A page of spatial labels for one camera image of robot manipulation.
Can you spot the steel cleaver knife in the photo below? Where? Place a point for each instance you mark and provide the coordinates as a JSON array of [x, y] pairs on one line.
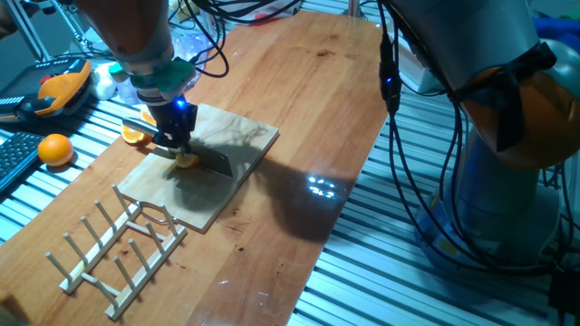
[[213, 163]]

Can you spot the black keyboard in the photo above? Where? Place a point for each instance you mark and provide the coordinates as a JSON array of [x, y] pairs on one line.
[[16, 156]]

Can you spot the white drawer box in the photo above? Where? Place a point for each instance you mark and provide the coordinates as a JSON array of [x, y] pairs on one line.
[[421, 77]]

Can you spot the orange wedge piece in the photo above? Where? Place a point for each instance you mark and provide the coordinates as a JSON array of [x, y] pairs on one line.
[[186, 160]]

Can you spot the blue plastic bag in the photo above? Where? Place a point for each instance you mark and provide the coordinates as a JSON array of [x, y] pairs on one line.
[[555, 27]]

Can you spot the whole orange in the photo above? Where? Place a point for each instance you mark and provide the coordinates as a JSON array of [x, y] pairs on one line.
[[55, 150]]

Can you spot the wooden peg dish rack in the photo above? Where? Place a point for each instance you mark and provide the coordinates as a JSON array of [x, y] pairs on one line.
[[131, 280]]

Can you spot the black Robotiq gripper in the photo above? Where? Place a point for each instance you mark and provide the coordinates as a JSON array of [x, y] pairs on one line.
[[174, 120]]

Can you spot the aluminium frame post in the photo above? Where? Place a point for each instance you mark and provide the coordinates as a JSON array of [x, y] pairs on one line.
[[27, 27]]

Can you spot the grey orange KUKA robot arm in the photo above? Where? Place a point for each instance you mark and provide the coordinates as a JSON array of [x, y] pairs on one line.
[[476, 36]]

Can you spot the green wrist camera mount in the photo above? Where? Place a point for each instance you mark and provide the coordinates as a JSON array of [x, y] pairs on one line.
[[167, 77]]

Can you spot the plastic bag with fruit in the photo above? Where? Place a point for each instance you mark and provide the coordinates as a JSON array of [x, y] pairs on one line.
[[190, 47]]

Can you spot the orange black teach pendant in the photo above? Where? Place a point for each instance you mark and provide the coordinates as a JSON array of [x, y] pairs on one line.
[[59, 88]]

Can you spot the white round object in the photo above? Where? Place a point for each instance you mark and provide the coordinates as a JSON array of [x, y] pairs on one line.
[[105, 86]]

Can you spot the orange half slice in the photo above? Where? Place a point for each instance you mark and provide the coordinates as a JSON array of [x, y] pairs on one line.
[[131, 136]]

